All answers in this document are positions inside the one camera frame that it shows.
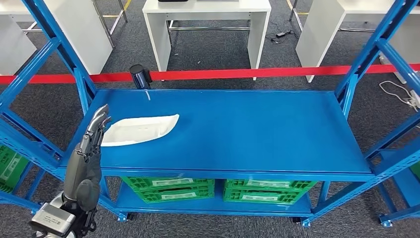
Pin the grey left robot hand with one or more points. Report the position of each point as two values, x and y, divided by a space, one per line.
82 177

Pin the white curved plastic part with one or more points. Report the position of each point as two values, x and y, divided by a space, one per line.
137 131

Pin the blue metal shelf rack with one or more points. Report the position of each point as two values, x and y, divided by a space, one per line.
403 187
246 131
19 200

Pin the white desk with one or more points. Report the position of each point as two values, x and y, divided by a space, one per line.
82 33
206 6
318 33

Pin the red barrier belt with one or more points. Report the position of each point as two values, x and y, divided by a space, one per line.
229 73

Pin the black case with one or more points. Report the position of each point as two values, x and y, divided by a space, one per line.
172 1

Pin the black power adapter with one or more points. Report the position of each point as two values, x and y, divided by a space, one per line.
282 34

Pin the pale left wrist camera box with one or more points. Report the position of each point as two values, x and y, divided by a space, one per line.
52 218

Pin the chrome barrier post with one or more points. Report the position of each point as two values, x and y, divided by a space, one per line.
139 77

